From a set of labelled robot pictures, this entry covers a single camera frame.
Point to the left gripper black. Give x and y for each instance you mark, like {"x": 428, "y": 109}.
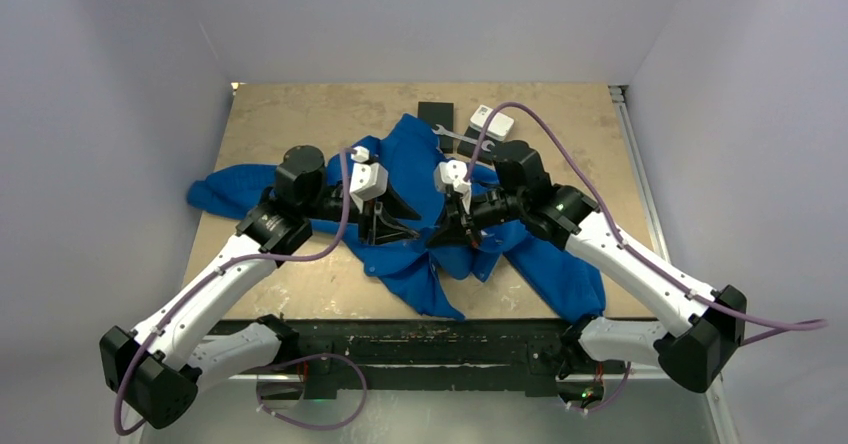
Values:
{"x": 379, "y": 232}

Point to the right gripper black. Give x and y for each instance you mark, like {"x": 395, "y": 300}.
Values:
{"x": 453, "y": 232}

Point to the blue zip jacket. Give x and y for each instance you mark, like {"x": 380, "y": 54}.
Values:
{"x": 569, "y": 286}

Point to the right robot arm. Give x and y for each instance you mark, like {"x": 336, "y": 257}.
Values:
{"x": 697, "y": 329}

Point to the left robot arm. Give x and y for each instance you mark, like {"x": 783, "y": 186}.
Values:
{"x": 159, "y": 367}

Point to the silver wrench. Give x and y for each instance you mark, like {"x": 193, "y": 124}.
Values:
{"x": 486, "y": 145}

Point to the white small box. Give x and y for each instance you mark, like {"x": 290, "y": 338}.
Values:
{"x": 500, "y": 126}

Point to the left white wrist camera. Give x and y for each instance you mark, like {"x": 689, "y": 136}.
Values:
{"x": 369, "y": 179}

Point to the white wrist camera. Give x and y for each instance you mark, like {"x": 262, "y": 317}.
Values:
{"x": 450, "y": 178}
{"x": 369, "y": 179}

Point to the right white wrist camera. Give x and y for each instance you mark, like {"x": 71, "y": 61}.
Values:
{"x": 450, "y": 178}

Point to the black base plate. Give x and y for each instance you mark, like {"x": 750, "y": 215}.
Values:
{"x": 537, "y": 357}

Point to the right side aluminium rail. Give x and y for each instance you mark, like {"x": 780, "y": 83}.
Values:
{"x": 618, "y": 98}

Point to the aluminium frame rail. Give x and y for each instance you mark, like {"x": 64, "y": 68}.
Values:
{"x": 650, "y": 409}

